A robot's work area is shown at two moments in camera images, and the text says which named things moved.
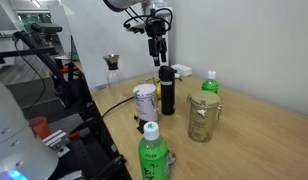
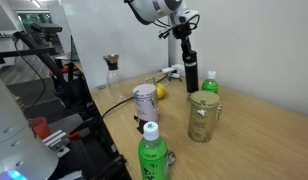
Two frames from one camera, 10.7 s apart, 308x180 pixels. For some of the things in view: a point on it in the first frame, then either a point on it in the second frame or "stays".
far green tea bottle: (211, 83) stays
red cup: (40, 126) stays
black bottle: (167, 75) to (189, 58)
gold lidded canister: (206, 108) stays
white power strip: (182, 70) stays
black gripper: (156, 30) to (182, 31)
